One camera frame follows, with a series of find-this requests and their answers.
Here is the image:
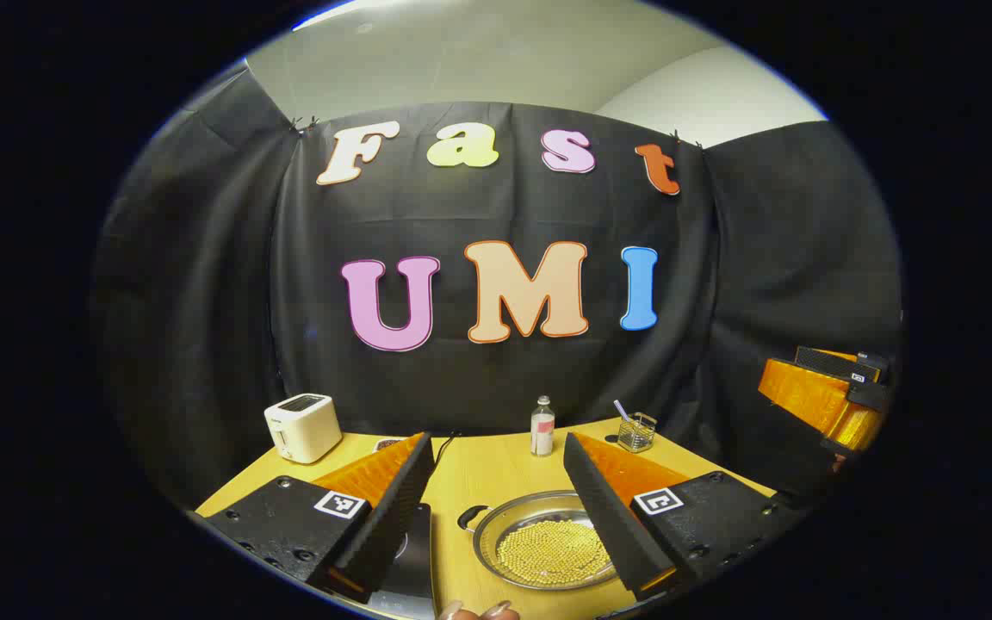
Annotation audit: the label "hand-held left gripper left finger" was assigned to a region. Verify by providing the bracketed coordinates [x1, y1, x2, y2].
[203, 431, 437, 604]

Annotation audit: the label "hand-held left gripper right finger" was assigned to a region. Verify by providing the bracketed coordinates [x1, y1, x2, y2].
[563, 432, 807, 602]

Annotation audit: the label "black induction cooktop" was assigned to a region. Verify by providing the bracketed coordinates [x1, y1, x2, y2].
[367, 504, 437, 620]

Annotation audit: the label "pile of yellow soybeans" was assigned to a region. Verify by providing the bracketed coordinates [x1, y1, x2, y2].
[496, 518, 616, 586]

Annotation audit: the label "stainless steel pot black handles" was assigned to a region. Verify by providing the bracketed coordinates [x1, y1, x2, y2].
[457, 489, 626, 592]

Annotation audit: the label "small clear bottle pink label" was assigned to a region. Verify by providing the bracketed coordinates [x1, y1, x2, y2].
[530, 395, 556, 457]

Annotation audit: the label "white toaster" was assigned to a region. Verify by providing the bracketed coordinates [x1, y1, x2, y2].
[263, 394, 344, 465]

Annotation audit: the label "wire mesh holder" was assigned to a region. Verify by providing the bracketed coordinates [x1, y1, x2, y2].
[617, 412, 658, 454]

